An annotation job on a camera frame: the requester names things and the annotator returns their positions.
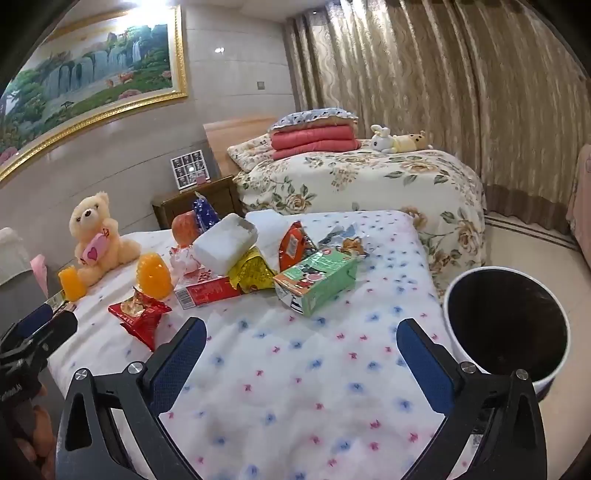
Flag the beige patterned curtain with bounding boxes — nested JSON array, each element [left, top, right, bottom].
[[284, 0, 591, 232]]

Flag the wooden nightstand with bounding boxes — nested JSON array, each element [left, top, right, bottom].
[[151, 174, 243, 229]]

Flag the red long carton box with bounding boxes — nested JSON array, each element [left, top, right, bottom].
[[174, 274, 245, 310]]

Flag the cream teddy bear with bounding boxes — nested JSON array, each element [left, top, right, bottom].
[[68, 191, 141, 287]]

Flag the floral pillow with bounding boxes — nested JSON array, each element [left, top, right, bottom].
[[226, 134, 275, 174]]

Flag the orange and clear plastic bag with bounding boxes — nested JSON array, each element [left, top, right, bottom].
[[169, 244, 206, 283]]

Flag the yellow foam fruit net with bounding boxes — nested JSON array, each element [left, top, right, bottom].
[[137, 253, 172, 298]]

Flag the person's left hand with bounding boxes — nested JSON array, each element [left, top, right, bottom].
[[16, 385, 55, 469]]

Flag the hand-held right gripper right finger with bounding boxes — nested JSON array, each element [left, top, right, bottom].
[[397, 318, 548, 480]]

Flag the blue white frilled pillow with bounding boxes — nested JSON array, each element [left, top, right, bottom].
[[268, 107, 360, 134]]

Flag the gold framed landscape painting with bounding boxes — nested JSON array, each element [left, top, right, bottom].
[[0, 4, 190, 183]]

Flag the yellow snack bag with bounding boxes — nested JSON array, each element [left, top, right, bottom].
[[228, 247, 278, 294]]

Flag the bed with floral cover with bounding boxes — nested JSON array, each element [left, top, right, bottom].
[[231, 138, 488, 296]]

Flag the white trash bin black liner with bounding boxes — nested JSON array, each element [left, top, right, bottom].
[[442, 266, 571, 400]]

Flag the white paper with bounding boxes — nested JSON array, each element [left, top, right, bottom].
[[245, 210, 296, 259]]

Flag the silver printed wrapper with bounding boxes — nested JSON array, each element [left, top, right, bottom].
[[316, 224, 370, 257]]

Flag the folded red quilt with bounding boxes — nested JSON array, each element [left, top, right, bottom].
[[270, 122, 362, 161]]

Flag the green carton box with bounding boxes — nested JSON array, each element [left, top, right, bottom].
[[273, 247, 365, 317]]

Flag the yellow bear plush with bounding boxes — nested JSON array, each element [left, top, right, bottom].
[[390, 130, 432, 153]]

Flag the blue plastic wrapper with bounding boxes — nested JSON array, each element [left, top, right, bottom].
[[193, 191, 219, 232]]

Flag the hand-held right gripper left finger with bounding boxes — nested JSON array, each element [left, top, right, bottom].
[[55, 318, 207, 480]]

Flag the pink cloth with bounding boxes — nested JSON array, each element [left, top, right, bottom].
[[30, 254, 51, 301]]

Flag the red snack bag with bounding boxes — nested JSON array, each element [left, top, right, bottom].
[[277, 222, 319, 273]]

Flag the orange translucent cup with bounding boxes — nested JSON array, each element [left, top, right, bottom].
[[58, 265, 88, 303]]

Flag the red snack packet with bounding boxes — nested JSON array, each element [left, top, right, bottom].
[[108, 286, 172, 352]]

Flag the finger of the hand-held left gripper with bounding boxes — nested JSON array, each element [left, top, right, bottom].
[[13, 303, 57, 341], [34, 312, 79, 357]]

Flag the red apple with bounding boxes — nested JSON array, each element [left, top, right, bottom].
[[172, 210, 204, 245]]

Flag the white flower print blanket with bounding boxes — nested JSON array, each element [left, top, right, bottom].
[[44, 210, 481, 480]]

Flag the white rabbit plush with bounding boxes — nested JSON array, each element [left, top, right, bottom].
[[369, 124, 395, 153]]

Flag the photo collage frame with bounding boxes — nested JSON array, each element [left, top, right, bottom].
[[171, 150, 209, 190]]

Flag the wooden headboard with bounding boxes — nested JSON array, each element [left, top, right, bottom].
[[203, 117, 278, 178]]

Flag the beige striped cloth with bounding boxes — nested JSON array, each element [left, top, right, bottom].
[[0, 226, 35, 301]]

